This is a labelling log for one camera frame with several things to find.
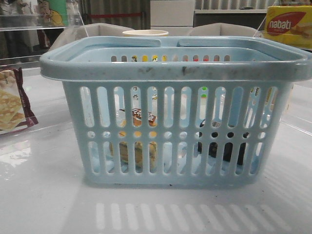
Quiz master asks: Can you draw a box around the paper cup with cartoon print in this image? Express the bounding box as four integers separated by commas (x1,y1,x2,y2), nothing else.
122,29,169,37

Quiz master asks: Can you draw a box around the light blue plastic basket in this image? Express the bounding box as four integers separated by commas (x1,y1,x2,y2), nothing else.
40,36,312,187

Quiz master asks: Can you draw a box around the grey sofa chair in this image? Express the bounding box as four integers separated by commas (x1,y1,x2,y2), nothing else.
49,23,133,51
188,22,260,37

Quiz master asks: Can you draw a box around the grey sofa chair left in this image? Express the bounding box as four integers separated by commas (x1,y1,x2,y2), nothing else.
49,23,133,51

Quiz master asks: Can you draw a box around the green cartoon snack bag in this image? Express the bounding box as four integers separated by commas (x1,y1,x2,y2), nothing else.
37,0,68,27

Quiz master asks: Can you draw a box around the brown cracker snack bag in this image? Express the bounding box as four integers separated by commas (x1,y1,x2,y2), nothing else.
0,68,39,135

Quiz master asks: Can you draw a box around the grey sofa chair right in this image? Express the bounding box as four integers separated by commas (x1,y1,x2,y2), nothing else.
188,22,260,37

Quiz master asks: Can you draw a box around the packaged bread with brown label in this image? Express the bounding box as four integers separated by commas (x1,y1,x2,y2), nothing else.
116,108,157,171

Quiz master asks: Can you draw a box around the yellow nabati wafer box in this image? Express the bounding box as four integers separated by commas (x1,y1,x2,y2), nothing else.
263,5,312,50

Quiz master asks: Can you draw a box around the white cabinet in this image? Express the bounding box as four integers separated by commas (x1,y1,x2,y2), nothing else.
150,0,195,27

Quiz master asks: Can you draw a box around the clear acrylic shelf left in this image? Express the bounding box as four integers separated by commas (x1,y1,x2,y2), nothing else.
0,13,84,67

